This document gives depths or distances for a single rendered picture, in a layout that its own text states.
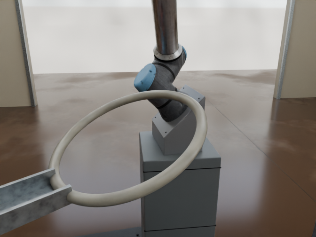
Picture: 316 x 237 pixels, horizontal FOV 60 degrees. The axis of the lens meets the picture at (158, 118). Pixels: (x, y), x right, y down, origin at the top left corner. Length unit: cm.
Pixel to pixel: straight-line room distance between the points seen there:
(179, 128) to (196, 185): 32
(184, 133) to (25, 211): 89
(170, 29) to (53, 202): 90
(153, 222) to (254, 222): 108
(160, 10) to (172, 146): 65
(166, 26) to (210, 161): 69
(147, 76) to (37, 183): 75
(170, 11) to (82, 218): 177
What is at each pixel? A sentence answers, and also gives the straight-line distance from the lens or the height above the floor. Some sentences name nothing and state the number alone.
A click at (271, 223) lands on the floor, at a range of 247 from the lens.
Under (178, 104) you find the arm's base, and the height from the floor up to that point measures 110.
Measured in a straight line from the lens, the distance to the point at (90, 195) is 69.
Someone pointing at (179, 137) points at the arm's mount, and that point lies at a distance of 140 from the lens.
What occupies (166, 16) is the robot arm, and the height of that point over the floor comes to 152.
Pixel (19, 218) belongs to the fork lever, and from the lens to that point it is 72.
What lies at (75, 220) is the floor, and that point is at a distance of 242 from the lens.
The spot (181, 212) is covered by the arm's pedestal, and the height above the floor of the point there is 53.
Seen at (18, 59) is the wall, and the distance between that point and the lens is 558.
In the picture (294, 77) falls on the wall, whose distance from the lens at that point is 629.
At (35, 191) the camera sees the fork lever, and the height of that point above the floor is 107.
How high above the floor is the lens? 149
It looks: 19 degrees down
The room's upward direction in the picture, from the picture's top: straight up
